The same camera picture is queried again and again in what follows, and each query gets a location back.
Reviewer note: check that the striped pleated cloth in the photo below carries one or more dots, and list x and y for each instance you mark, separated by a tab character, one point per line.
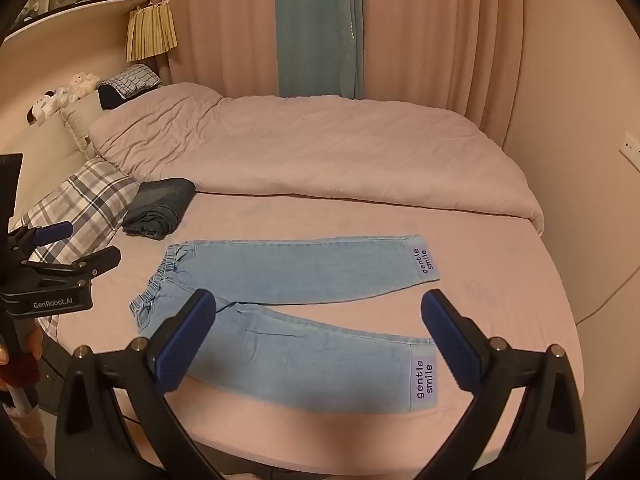
150	32

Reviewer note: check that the bed with pink sheet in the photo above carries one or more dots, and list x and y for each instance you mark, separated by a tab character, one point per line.
500	270

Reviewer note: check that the white curved shelf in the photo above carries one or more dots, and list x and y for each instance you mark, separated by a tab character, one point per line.
75	16

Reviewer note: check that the pink curtain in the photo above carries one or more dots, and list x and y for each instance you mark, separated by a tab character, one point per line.
430	35
220	20

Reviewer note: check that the blue curtain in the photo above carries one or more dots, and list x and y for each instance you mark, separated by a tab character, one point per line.
315	25

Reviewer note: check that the folded dark denim jeans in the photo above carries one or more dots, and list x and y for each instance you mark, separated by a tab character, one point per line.
160	205

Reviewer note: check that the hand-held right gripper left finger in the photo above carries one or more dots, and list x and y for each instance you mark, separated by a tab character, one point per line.
182	345

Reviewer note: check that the grey plaid pillow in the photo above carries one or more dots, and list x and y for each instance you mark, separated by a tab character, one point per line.
85	200

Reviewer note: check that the navy checked pillow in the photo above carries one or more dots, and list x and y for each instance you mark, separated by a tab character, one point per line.
127	82

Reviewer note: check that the white wall socket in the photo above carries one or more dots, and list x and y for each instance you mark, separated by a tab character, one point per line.
631	150

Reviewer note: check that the beige pillow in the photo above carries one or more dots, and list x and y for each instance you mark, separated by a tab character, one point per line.
82	117

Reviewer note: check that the pink duvet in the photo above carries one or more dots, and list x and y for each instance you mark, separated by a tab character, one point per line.
325	150

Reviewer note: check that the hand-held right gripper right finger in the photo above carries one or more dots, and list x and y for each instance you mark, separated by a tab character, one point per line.
452	345

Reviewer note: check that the person's left hand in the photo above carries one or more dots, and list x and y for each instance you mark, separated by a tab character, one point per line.
27	345

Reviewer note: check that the light blue denim pants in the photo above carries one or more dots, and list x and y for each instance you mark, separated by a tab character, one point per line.
300	270

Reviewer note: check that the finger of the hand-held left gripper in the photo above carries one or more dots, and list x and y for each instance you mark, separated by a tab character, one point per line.
52	231
97	261

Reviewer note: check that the white dog plush toy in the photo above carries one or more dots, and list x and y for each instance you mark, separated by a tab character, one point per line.
41	106

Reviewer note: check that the white bear plush toy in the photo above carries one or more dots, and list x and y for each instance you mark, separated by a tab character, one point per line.
84	84

